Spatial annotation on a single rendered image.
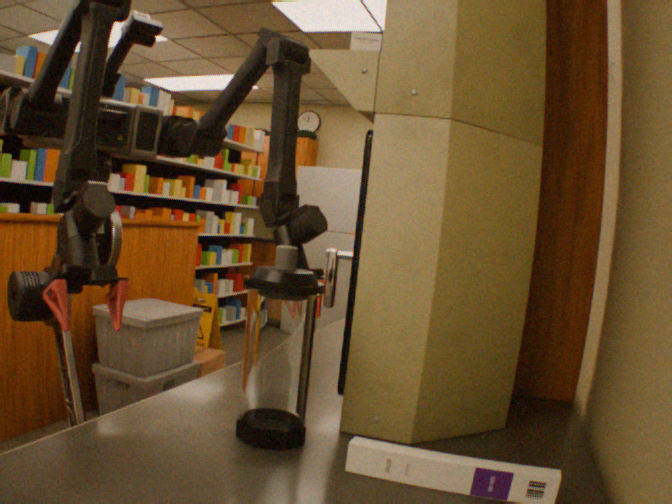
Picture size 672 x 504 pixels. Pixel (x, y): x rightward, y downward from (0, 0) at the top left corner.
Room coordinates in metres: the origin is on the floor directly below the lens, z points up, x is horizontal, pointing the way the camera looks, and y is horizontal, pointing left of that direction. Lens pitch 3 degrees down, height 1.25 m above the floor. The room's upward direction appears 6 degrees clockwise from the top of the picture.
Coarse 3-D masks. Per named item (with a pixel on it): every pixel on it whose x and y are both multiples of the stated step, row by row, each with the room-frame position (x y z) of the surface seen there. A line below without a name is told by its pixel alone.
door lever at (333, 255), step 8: (328, 256) 0.87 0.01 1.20; (336, 256) 0.86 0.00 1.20; (344, 256) 0.86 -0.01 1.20; (328, 264) 0.87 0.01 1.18; (336, 264) 0.86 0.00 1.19; (328, 272) 0.87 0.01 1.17; (336, 272) 0.87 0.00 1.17; (328, 280) 0.86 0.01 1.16; (336, 280) 0.87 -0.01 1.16; (328, 288) 0.86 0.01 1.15; (328, 296) 0.86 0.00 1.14; (328, 304) 0.86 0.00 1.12
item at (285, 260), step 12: (276, 252) 0.74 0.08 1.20; (288, 252) 0.73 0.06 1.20; (276, 264) 0.74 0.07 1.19; (288, 264) 0.74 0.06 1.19; (252, 276) 0.73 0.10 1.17; (264, 276) 0.71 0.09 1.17; (276, 276) 0.71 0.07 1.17; (288, 276) 0.71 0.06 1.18; (300, 276) 0.72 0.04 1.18; (312, 276) 0.73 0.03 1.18
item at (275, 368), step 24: (312, 288) 0.71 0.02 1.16; (264, 312) 0.71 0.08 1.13; (288, 312) 0.70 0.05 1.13; (312, 312) 0.73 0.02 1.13; (264, 336) 0.70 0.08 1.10; (288, 336) 0.71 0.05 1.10; (312, 336) 0.74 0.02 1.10; (264, 360) 0.70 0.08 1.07; (288, 360) 0.71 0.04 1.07; (264, 384) 0.70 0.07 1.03; (288, 384) 0.71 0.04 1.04; (240, 408) 0.73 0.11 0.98; (264, 408) 0.70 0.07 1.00; (288, 408) 0.71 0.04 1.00
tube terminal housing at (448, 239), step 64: (448, 0) 0.78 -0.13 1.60; (512, 0) 0.83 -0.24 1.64; (384, 64) 0.80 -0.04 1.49; (448, 64) 0.77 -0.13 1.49; (512, 64) 0.83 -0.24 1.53; (384, 128) 0.80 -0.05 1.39; (448, 128) 0.77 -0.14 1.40; (512, 128) 0.83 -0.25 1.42; (384, 192) 0.80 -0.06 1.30; (448, 192) 0.78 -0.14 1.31; (512, 192) 0.83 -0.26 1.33; (384, 256) 0.79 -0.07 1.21; (448, 256) 0.78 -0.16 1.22; (512, 256) 0.84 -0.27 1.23; (384, 320) 0.79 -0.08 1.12; (448, 320) 0.79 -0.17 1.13; (512, 320) 0.85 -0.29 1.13; (384, 384) 0.79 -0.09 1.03; (448, 384) 0.80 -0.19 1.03; (512, 384) 0.86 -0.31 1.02
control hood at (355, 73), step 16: (320, 64) 0.83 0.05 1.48; (336, 64) 0.83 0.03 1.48; (352, 64) 0.82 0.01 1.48; (368, 64) 0.81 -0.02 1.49; (336, 80) 0.82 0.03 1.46; (352, 80) 0.82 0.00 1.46; (368, 80) 0.81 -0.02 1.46; (352, 96) 0.82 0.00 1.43; (368, 96) 0.81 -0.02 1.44; (368, 112) 0.81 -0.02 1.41
